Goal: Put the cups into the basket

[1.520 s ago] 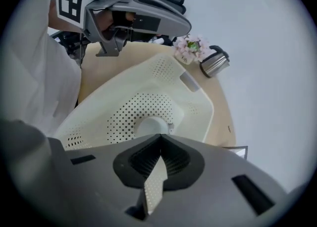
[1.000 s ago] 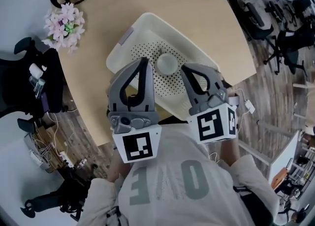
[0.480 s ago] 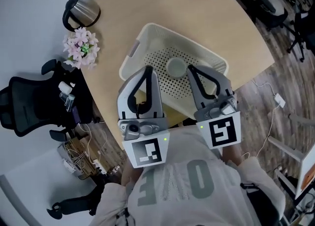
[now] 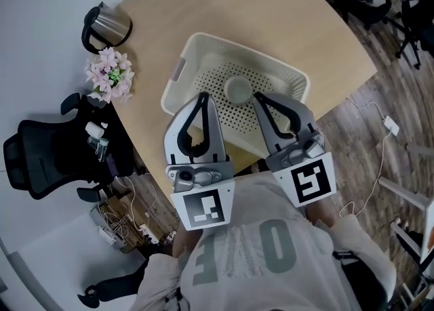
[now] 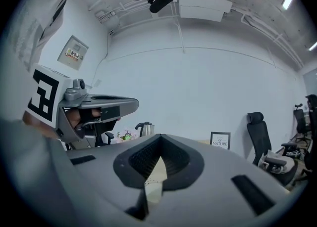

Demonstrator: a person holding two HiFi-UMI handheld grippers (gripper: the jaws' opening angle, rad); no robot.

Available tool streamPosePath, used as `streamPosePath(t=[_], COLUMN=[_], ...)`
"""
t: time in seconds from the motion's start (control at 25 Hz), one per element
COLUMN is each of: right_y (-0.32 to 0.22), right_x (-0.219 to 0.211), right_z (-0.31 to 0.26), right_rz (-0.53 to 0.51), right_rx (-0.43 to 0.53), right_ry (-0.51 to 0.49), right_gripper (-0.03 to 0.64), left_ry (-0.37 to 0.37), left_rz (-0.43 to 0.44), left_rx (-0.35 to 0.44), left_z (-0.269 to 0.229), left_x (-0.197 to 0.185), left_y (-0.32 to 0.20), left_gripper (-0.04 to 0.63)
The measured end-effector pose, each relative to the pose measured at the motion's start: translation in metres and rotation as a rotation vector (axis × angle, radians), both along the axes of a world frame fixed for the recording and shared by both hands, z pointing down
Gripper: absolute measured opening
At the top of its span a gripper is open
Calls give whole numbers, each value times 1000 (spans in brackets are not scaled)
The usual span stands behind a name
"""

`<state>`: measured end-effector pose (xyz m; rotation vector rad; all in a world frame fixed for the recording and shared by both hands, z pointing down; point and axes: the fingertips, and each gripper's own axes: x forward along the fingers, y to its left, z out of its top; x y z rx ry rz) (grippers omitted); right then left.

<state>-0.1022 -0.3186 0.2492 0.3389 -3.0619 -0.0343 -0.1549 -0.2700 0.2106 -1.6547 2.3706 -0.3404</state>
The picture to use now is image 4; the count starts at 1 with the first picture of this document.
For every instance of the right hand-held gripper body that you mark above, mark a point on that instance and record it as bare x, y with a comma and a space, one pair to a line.
308, 181

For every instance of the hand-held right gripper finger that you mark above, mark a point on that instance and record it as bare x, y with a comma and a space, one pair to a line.
266, 133
306, 121

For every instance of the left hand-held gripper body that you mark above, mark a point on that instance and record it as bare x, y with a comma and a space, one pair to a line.
203, 208

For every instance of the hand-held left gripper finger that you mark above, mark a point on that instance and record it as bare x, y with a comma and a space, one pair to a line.
216, 137
171, 143

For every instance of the white ceramic mug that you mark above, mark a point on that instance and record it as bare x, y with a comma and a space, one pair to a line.
239, 90

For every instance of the cream perforated plastic basket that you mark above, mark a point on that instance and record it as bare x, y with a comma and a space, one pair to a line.
217, 62

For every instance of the person's left forearm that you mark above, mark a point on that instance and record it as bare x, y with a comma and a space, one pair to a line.
186, 242

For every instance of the person's right forearm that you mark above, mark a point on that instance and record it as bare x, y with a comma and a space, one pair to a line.
322, 213

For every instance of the cardboard box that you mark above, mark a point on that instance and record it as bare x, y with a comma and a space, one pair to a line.
118, 211

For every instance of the grey network switch with cables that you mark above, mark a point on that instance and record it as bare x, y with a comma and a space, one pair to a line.
106, 231

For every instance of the plastic water bottle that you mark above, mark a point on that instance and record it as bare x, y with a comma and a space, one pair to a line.
169, 237

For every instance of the white power strip black plugs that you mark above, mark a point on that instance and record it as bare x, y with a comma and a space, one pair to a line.
149, 233

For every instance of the purple phone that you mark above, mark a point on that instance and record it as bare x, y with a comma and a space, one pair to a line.
112, 164

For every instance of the small clear bottle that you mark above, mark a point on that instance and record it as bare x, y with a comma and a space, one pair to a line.
99, 148

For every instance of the person's grey printed shirt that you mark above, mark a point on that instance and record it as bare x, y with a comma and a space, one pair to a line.
257, 262

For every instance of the small white bottle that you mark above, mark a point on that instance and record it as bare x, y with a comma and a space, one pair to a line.
94, 129

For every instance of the white power adapter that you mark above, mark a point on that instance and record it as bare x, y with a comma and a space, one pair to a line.
391, 125

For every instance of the pink artificial flower pot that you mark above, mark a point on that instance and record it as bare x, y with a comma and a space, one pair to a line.
109, 74

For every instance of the white desk grey legs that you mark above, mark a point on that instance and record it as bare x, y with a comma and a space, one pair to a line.
407, 194

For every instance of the black mesh office chair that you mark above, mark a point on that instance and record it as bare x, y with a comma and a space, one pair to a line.
112, 286
44, 160

